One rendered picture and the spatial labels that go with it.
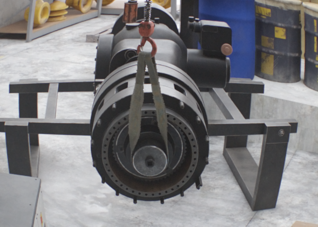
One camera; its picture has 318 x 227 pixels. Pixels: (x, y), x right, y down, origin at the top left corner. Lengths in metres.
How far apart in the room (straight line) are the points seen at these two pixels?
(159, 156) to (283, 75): 3.26
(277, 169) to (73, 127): 1.35
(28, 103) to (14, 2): 6.41
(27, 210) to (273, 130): 2.16
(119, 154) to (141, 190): 0.19
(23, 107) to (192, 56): 1.47
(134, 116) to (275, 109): 2.78
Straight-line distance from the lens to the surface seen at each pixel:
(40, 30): 9.89
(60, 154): 4.96
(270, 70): 5.78
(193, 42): 5.24
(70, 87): 4.66
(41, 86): 4.67
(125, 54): 3.22
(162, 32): 4.05
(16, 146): 3.78
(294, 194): 4.42
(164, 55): 3.64
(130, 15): 2.77
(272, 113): 5.31
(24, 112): 4.82
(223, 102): 4.31
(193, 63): 4.11
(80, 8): 11.02
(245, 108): 4.97
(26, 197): 2.28
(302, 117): 5.24
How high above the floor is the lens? 1.86
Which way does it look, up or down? 18 degrees down
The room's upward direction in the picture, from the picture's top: 3 degrees clockwise
